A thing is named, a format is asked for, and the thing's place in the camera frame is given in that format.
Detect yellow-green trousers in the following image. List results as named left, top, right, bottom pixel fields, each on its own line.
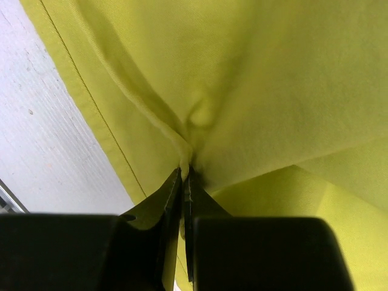
left=22, top=1, right=387, bottom=290

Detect aluminium rail frame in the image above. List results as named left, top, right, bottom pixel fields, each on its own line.
left=0, top=179, right=29, bottom=214

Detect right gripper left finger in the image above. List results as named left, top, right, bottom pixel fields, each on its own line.
left=121, top=168, right=182, bottom=290

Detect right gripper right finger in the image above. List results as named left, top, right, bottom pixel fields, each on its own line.
left=182, top=166, right=231, bottom=283

